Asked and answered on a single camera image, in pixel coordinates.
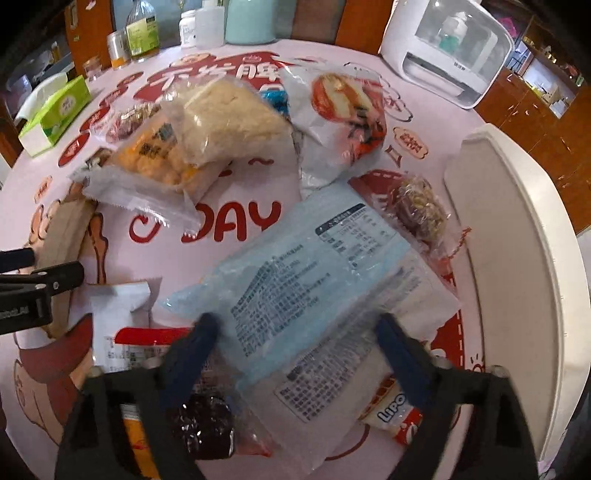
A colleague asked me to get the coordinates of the white paper card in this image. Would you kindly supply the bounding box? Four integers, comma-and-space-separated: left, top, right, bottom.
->
88, 277, 162, 333

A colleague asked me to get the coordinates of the light blue snack packet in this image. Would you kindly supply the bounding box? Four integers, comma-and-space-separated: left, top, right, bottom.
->
159, 187, 462, 437

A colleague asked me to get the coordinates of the small brown snack packet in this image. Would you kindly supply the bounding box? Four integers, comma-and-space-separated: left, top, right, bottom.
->
83, 148, 114, 181

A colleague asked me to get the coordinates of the orange snack packet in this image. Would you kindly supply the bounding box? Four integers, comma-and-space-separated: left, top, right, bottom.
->
119, 402, 160, 480

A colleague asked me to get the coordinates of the yellow puff snack packet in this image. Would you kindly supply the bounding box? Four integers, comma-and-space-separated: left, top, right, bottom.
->
69, 113, 222, 232

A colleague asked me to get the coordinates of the pale crumb snack bag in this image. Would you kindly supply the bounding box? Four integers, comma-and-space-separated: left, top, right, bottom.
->
161, 76, 294, 167

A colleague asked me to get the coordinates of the white pill bottle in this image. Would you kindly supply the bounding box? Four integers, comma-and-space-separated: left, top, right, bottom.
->
179, 9, 199, 48

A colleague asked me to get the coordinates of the red white labelled packet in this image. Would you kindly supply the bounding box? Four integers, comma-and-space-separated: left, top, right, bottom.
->
92, 325, 195, 374

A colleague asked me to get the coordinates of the nut snack clear wrapper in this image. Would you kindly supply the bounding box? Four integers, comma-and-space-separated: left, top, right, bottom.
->
105, 104, 162, 144

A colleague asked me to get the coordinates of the pale teal container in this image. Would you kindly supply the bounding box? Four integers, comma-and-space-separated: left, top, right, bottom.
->
224, 0, 280, 44

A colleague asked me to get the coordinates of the wooden chair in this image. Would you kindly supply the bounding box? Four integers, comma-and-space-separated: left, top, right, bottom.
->
290, 0, 399, 55

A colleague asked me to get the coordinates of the white storage container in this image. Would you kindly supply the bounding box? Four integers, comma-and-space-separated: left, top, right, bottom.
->
443, 124, 578, 432

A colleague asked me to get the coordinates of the red white cookie packet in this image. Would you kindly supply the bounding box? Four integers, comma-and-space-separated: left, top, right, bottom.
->
360, 374, 426, 448

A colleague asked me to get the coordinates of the dark snack clear wrapper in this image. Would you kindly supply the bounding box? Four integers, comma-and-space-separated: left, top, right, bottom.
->
171, 364, 273, 460

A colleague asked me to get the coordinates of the jar with yellow contents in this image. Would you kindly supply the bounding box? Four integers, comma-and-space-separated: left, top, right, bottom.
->
107, 30, 132, 70

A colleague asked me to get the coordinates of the white plastic bottle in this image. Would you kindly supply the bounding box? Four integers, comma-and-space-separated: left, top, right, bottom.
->
195, 0, 226, 48

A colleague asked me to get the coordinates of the printed pink tablecloth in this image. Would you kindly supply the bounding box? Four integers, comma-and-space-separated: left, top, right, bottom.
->
0, 37, 490, 480

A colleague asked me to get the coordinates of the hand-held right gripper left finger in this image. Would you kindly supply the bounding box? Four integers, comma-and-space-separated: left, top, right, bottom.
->
54, 313, 221, 480

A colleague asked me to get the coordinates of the nut candy red-edged wrapper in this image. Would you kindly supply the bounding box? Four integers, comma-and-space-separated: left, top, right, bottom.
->
388, 174, 472, 273

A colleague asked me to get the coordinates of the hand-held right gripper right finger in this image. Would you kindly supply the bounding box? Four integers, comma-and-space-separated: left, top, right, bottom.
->
375, 314, 539, 480

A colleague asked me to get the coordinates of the small blue snack packet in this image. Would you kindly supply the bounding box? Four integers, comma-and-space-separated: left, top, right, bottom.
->
259, 85, 291, 116

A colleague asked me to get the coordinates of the white red-print snack packet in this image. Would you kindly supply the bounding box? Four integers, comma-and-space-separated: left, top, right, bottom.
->
279, 65, 389, 192

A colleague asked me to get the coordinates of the white countertop appliance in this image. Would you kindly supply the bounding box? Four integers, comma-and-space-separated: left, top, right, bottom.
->
379, 0, 515, 110

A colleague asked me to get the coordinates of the plastic bottle with green label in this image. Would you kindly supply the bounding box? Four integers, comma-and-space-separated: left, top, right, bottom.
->
126, 0, 161, 63

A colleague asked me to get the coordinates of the white teal bottle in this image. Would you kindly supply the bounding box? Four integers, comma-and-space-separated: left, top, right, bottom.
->
438, 11, 468, 52

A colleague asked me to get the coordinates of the green tissue box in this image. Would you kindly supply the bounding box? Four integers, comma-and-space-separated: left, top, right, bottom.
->
18, 76, 90, 158

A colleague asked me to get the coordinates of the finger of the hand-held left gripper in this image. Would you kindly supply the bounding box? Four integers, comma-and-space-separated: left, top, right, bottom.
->
0, 248, 37, 274
0, 261, 85, 296

